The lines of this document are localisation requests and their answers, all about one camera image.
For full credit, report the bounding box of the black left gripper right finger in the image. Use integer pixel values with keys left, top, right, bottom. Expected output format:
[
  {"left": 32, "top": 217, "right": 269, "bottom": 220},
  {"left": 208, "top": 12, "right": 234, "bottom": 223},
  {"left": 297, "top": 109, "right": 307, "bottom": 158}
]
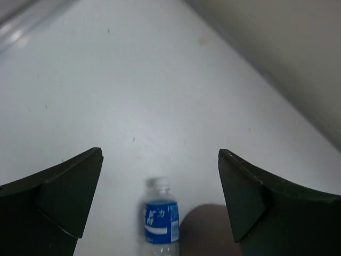
[{"left": 218, "top": 149, "right": 340, "bottom": 255}]

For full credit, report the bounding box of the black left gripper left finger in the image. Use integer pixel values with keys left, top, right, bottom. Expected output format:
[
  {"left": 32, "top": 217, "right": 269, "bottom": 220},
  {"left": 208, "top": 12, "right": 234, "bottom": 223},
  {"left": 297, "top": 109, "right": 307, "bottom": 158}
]
[{"left": 1, "top": 147, "right": 103, "bottom": 255}]

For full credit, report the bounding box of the clear bottle blue label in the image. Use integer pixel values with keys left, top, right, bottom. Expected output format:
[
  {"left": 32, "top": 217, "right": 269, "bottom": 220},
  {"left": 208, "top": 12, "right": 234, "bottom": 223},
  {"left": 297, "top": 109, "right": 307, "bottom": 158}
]
[{"left": 139, "top": 177, "right": 180, "bottom": 255}]

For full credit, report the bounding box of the brown plastic bin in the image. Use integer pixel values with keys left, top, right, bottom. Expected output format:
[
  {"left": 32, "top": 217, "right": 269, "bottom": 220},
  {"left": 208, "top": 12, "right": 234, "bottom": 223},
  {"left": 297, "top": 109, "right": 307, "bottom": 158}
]
[{"left": 179, "top": 204, "right": 241, "bottom": 256}]

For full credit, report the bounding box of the left aluminium frame rail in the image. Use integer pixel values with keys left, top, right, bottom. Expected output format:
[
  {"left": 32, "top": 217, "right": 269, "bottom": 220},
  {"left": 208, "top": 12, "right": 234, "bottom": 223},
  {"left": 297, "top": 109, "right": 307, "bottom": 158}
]
[{"left": 1, "top": 1, "right": 76, "bottom": 55}]

